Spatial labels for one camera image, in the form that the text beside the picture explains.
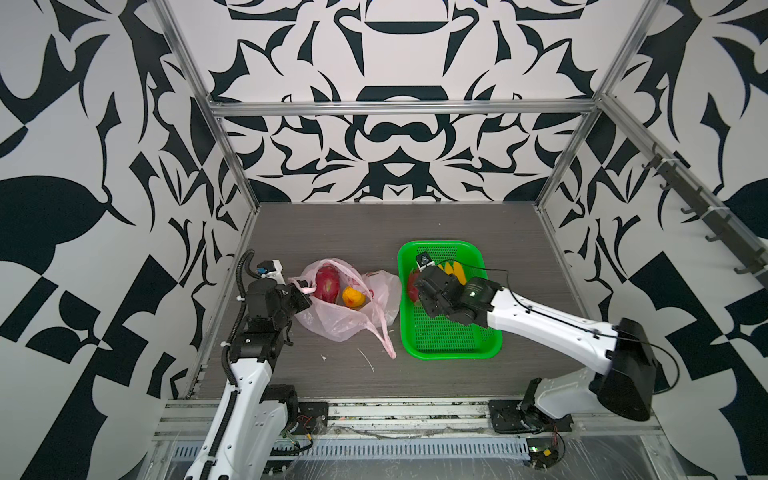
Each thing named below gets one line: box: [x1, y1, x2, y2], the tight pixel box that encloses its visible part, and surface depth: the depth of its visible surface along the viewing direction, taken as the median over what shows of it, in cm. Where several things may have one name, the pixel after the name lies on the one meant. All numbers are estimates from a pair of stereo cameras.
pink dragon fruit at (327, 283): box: [314, 262, 340, 303], surface depth 92 cm
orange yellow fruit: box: [342, 286, 366, 307], surface depth 91 cm
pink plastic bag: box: [288, 258, 402, 359], surface depth 79 cm
